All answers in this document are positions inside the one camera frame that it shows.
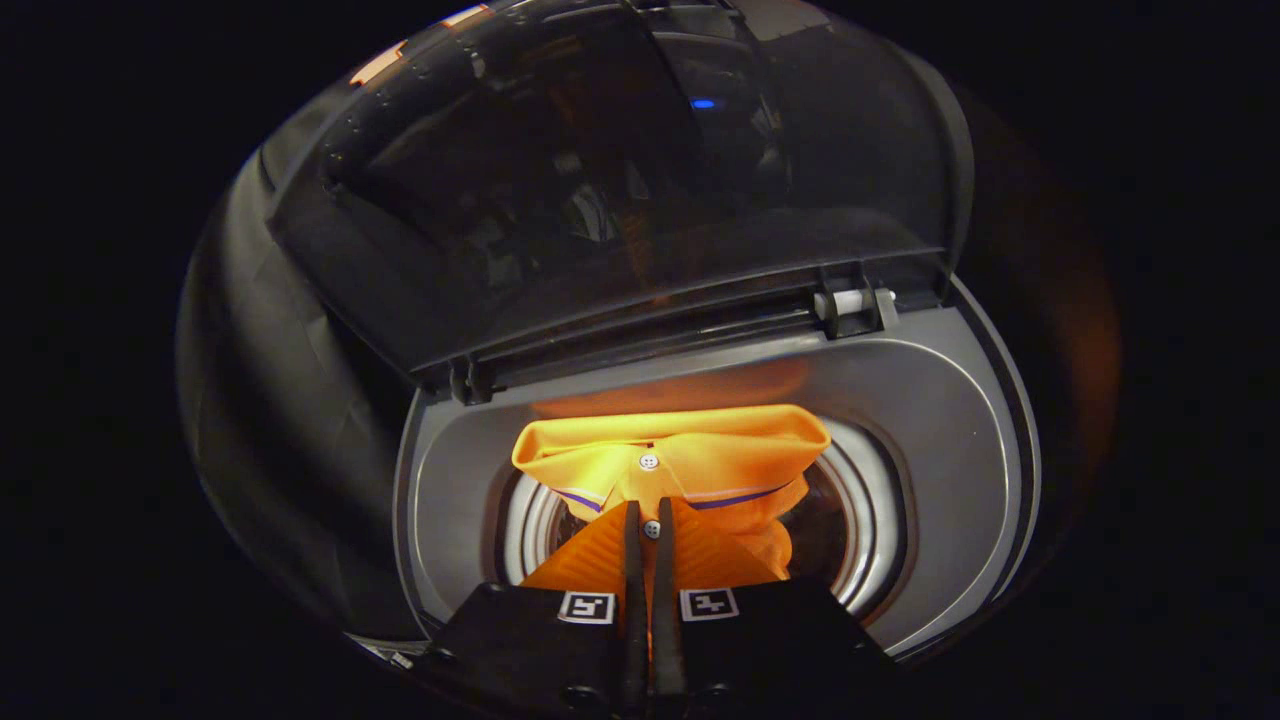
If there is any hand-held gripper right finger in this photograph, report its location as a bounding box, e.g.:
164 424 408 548
650 495 896 719

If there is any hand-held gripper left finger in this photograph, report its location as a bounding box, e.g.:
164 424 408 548
410 500 649 719

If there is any yellow polo shirt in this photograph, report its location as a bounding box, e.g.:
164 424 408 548
512 403 831 591

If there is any dark glass washing machine lid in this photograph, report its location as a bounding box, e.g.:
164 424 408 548
265 0 976 401

